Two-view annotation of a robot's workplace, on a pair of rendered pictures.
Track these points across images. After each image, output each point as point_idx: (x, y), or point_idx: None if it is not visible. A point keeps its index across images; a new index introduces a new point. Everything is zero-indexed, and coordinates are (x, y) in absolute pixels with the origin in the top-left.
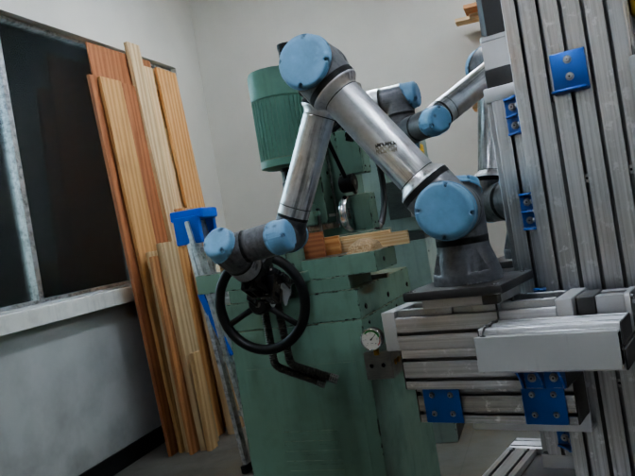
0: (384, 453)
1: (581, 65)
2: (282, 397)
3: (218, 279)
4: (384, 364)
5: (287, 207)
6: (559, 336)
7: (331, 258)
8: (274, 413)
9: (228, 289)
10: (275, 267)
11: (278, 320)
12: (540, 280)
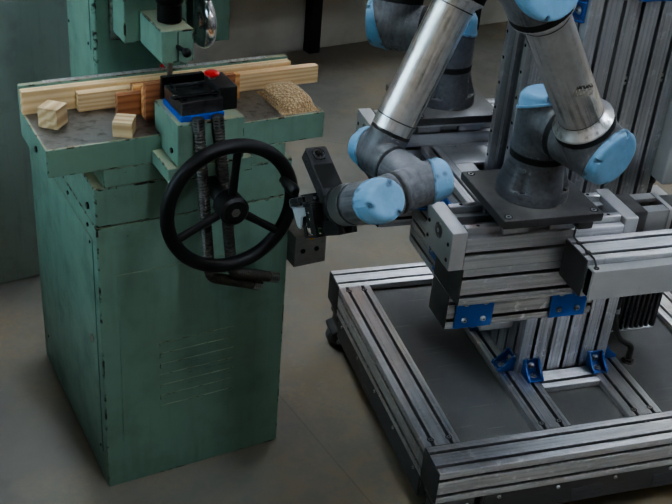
0: (281, 339)
1: None
2: (166, 301)
3: (89, 153)
4: (318, 247)
5: (406, 126)
6: (665, 267)
7: (268, 121)
8: (151, 322)
9: (103, 167)
10: None
11: None
12: None
